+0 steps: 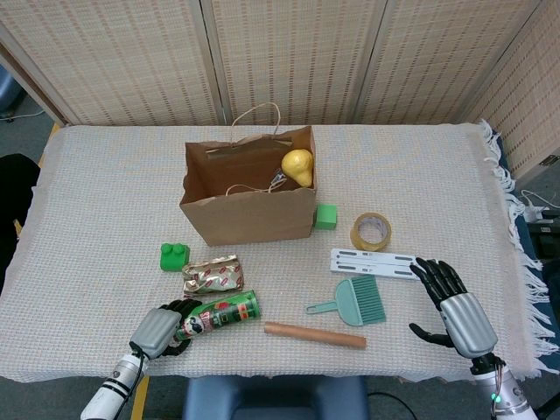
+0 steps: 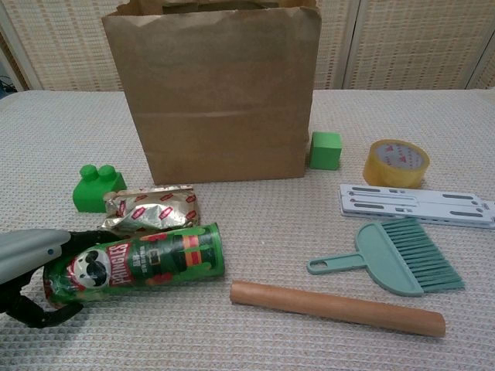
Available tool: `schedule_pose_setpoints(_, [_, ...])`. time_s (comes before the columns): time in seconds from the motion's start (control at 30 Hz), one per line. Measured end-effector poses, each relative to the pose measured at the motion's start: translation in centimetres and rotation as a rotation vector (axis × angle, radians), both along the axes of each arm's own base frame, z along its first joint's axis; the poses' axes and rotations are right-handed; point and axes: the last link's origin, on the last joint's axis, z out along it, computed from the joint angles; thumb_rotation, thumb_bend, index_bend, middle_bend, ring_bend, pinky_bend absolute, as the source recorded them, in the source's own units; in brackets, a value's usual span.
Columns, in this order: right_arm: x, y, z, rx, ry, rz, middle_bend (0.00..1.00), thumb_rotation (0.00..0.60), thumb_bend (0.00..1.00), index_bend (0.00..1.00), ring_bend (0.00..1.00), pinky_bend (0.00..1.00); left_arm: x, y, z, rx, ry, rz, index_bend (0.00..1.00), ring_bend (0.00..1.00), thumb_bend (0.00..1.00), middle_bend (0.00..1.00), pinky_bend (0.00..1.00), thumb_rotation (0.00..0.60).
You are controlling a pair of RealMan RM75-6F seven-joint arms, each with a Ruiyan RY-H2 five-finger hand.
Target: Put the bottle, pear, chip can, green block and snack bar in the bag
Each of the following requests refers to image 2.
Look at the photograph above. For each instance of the wooden rolling pin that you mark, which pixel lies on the wooden rolling pin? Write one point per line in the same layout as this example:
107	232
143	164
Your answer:
332	307

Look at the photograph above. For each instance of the yellow packing tape roll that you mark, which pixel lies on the yellow packing tape roll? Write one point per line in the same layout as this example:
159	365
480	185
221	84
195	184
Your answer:
390	174

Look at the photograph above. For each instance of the green cube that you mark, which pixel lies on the green cube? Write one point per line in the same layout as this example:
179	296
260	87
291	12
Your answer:
323	154

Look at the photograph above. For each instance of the woven folding screen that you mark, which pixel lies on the woven folding screen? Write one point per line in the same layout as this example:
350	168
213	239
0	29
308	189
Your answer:
406	38

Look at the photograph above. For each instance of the gold red snack packet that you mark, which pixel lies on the gold red snack packet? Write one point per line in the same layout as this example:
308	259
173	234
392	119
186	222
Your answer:
162	210

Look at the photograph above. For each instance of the small green hand brush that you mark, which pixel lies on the small green hand brush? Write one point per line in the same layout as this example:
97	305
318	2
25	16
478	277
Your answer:
379	259

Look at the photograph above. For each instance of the brown paper bag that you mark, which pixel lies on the brown paper bag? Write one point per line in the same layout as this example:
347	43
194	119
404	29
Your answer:
216	96

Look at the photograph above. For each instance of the green toy brick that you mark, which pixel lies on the green toy brick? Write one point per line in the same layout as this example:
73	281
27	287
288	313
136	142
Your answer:
91	195

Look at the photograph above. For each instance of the beige waffle tablecloth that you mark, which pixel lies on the beige waffle tablecloth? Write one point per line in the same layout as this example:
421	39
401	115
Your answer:
263	239

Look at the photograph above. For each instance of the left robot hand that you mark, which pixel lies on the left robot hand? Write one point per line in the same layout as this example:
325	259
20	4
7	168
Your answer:
23	251

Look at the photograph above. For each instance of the green Pringles can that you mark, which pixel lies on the green Pringles can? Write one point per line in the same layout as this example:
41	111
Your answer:
162	263

